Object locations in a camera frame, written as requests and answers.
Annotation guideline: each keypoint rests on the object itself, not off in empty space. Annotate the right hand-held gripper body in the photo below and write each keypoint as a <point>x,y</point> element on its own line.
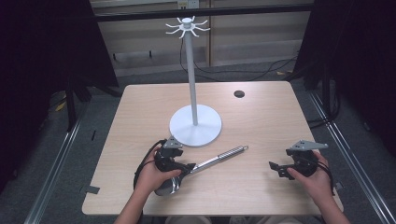
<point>303,155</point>

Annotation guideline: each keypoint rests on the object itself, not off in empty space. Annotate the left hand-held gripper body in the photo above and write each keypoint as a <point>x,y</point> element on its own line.
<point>166,157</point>

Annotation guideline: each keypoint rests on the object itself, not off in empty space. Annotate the steel ladle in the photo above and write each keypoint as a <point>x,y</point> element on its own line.
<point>208,161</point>

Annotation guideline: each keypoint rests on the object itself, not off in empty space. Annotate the person's left hand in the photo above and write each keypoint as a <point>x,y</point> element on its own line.
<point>152,179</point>

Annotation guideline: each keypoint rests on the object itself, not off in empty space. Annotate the person's right hand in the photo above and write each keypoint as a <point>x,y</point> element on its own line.
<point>313,185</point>

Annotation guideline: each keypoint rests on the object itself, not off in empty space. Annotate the white hook stand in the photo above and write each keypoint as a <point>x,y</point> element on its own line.
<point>193,124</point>

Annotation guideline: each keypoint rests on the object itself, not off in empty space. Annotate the person's light clothing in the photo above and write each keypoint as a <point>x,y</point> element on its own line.
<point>190,220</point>

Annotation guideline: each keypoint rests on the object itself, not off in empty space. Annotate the grey tape patch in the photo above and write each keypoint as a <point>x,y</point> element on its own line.
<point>91,189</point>

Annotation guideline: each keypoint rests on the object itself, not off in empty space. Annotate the black metal stand leg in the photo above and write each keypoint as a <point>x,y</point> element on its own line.
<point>71,109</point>

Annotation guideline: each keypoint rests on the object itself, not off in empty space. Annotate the black curtain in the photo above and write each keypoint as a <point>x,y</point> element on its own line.
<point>358,56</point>
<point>46,46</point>

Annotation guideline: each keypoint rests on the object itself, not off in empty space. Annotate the yellow floor tape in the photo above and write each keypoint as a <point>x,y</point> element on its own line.
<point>60,106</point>

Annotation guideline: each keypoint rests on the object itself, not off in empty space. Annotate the black horizontal bar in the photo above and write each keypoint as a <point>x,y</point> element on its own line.
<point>202,13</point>

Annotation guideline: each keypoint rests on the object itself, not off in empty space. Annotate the metal floor rail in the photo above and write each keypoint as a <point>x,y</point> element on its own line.
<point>351,161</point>
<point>54,174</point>

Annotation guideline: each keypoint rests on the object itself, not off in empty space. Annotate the white wall socket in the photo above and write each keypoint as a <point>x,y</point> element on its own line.
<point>188,3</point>

